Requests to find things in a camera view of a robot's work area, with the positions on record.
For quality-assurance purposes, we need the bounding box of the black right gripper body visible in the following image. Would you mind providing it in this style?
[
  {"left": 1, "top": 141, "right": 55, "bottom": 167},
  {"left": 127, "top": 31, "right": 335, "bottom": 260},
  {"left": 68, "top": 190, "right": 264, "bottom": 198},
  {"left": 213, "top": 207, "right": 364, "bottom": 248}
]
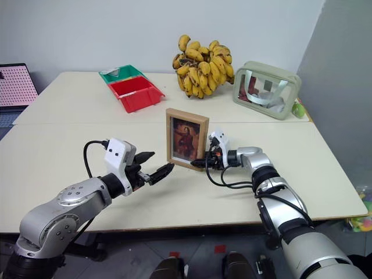
[{"left": 204, "top": 143, "right": 225, "bottom": 171}]

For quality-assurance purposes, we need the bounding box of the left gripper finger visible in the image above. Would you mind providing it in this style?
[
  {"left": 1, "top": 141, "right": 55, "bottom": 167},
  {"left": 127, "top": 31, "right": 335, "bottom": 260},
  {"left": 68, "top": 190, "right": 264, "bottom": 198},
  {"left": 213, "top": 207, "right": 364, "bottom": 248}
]
[
  {"left": 134, "top": 151, "right": 156, "bottom": 167},
  {"left": 148, "top": 163, "right": 176, "bottom": 186}
]

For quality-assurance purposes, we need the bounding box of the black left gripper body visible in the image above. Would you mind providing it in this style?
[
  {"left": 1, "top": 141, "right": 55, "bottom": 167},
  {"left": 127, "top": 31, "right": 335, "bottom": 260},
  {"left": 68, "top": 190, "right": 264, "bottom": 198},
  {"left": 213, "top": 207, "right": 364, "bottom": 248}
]
[{"left": 124, "top": 158, "right": 152, "bottom": 193}]

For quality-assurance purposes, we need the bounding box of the wooden picture frame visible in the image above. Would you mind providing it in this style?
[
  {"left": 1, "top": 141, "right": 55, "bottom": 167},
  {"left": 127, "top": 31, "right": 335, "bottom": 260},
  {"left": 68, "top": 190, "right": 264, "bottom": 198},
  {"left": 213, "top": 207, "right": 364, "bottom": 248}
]
[{"left": 165, "top": 108, "right": 210, "bottom": 173}]

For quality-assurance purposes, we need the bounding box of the red plastic storage bin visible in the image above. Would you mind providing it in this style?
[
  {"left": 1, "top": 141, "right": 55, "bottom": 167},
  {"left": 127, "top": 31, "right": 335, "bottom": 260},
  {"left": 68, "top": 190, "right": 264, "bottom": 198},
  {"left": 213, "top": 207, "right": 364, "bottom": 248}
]
[{"left": 108, "top": 76, "right": 167, "bottom": 114}]

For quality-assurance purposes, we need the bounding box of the green plastic storage bin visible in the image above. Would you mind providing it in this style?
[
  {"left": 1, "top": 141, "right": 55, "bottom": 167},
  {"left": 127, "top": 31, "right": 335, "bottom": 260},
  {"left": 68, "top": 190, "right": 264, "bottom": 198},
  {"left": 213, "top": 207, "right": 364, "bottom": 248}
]
[{"left": 98, "top": 64, "right": 149, "bottom": 86}]

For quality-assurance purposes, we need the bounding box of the black table leg base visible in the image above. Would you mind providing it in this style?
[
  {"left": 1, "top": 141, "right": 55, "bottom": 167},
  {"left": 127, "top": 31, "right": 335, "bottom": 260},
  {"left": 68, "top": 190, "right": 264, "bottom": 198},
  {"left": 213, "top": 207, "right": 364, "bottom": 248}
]
[{"left": 62, "top": 231, "right": 109, "bottom": 262}]

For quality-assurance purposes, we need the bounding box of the clear sage green pouch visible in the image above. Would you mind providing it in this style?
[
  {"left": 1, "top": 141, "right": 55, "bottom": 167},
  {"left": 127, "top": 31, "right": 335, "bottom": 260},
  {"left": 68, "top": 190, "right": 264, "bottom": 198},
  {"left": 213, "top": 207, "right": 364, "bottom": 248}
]
[{"left": 232, "top": 60, "right": 302, "bottom": 121}]

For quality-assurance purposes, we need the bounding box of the yellow banana bunch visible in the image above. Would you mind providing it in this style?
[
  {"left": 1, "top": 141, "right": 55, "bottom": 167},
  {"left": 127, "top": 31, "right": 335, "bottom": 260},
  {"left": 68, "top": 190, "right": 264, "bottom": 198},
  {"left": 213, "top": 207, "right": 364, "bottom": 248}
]
[{"left": 172, "top": 34, "right": 236, "bottom": 101}]

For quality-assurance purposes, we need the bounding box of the dark rounded shape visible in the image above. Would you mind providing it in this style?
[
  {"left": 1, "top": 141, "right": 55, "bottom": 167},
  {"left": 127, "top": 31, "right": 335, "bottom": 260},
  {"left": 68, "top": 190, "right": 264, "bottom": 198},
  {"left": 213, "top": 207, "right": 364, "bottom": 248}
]
[
  {"left": 221, "top": 251, "right": 257, "bottom": 279},
  {"left": 151, "top": 256, "right": 187, "bottom": 279}
]

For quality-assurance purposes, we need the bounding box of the small green toy fruit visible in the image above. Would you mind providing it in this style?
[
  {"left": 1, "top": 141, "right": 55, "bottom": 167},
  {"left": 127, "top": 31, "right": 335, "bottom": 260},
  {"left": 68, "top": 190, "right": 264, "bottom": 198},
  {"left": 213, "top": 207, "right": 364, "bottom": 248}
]
[{"left": 291, "top": 99, "right": 306, "bottom": 119}]

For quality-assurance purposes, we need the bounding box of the pile of colourful toys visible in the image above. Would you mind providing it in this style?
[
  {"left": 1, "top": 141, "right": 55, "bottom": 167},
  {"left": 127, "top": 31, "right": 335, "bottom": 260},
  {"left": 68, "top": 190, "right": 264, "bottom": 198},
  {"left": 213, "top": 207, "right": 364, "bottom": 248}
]
[{"left": 342, "top": 185, "right": 372, "bottom": 234}]

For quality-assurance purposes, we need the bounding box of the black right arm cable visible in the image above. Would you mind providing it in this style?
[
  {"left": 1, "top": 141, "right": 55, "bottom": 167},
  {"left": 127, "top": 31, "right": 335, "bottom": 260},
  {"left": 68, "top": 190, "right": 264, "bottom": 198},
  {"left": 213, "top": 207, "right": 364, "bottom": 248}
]
[{"left": 204, "top": 158, "right": 316, "bottom": 229}]

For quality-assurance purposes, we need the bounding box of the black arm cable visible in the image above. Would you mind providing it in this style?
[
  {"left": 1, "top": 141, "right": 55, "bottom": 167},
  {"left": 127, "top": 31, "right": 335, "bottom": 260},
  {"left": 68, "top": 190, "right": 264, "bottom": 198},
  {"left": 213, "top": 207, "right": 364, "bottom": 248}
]
[
  {"left": 204, "top": 158, "right": 316, "bottom": 229},
  {"left": 83, "top": 140, "right": 110, "bottom": 179}
]

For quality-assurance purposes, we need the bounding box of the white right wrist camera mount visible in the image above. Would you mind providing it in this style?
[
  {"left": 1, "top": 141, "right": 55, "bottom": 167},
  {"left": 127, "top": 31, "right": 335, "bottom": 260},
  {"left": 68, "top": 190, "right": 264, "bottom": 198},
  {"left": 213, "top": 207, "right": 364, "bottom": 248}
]
[{"left": 209, "top": 126, "right": 231, "bottom": 170}]

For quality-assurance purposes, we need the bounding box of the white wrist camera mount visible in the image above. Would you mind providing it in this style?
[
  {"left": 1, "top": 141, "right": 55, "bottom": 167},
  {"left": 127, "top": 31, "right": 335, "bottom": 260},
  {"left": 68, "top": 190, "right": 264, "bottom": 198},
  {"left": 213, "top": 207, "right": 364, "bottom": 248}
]
[
  {"left": 103, "top": 138, "right": 137, "bottom": 197},
  {"left": 209, "top": 126, "right": 231, "bottom": 170}
]

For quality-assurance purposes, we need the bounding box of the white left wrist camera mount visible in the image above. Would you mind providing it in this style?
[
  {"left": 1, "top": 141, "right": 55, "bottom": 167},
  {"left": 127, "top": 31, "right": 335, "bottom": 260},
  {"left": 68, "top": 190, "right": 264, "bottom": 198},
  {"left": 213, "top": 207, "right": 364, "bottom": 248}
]
[{"left": 103, "top": 138, "right": 137, "bottom": 197}]

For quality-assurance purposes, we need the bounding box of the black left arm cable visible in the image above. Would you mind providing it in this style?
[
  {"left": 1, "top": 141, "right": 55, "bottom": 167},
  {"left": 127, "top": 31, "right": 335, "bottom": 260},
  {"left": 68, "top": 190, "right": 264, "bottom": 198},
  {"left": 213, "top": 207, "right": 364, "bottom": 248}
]
[{"left": 83, "top": 140, "right": 110, "bottom": 179}]

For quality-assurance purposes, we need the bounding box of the pink pegboard with black frame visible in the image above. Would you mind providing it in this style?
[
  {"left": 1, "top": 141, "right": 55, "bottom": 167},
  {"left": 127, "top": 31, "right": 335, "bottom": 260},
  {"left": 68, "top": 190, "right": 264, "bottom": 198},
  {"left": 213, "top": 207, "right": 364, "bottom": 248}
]
[{"left": 0, "top": 63, "right": 40, "bottom": 109}]

